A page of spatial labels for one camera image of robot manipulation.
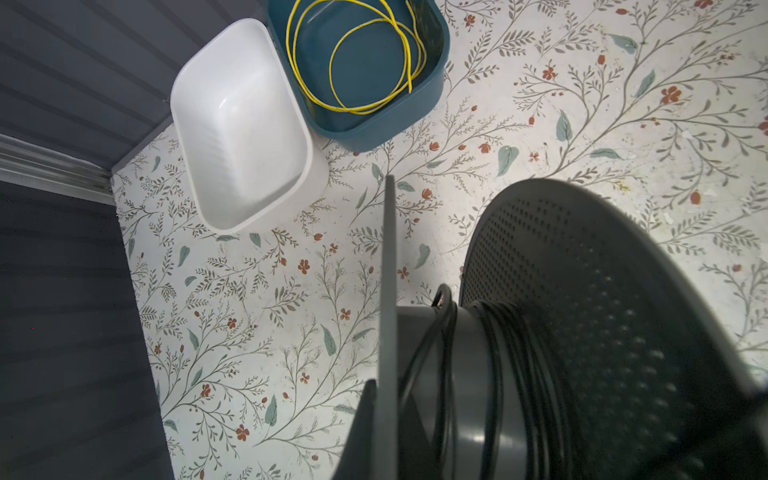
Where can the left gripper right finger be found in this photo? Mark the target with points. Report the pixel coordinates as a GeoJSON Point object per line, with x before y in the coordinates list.
{"type": "Point", "coordinates": [417, 453]}

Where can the dark grey cable spool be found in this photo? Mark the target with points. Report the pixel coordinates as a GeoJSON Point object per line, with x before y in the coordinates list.
{"type": "Point", "coordinates": [574, 350]}

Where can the teal plastic tray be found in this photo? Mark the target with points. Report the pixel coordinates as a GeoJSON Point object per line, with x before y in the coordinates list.
{"type": "Point", "coordinates": [362, 71]}

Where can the white plastic tray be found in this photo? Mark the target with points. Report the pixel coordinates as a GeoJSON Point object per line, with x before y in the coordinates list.
{"type": "Point", "coordinates": [251, 160]}

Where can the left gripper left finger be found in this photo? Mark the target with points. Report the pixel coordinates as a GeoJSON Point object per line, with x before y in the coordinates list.
{"type": "Point", "coordinates": [356, 462]}

